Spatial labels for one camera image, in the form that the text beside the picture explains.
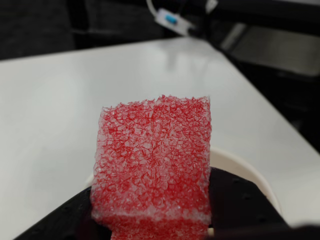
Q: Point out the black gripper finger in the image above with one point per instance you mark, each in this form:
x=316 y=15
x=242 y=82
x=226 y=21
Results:
x=62 y=220
x=240 y=207

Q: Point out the red foam cube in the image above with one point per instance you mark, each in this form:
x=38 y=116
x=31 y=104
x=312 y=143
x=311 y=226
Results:
x=152 y=162

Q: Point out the beige paper cup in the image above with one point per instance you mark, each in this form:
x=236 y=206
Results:
x=250 y=172

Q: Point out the gray flat panel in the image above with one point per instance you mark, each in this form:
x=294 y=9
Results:
x=275 y=47

